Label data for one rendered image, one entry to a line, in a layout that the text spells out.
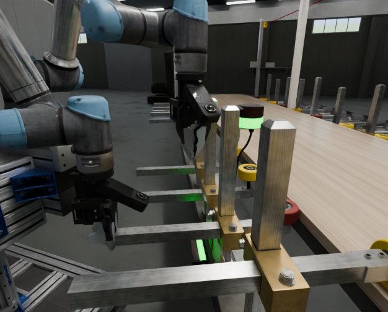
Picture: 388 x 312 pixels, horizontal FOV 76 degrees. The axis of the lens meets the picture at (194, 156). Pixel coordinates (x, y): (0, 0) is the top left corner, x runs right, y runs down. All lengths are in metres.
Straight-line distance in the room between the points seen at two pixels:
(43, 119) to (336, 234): 0.62
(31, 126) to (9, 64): 0.17
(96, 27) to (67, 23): 0.44
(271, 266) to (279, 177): 0.12
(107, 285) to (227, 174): 0.36
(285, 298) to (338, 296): 0.31
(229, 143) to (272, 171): 0.25
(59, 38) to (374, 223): 1.05
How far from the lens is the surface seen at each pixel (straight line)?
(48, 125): 0.53
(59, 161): 0.93
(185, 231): 0.63
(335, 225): 0.66
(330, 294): 0.70
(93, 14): 0.56
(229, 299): 0.71
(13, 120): 0.54
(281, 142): 0.34
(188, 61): 0.58
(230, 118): 0.57
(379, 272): 0.48
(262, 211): 0.38
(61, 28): 1.01
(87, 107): 0.51
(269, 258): 0.41
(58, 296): 1.50
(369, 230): 0.68
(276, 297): 0.37
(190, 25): 0.59
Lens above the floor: 1.23
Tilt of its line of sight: 19 degrees down
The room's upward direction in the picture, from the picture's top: straight up
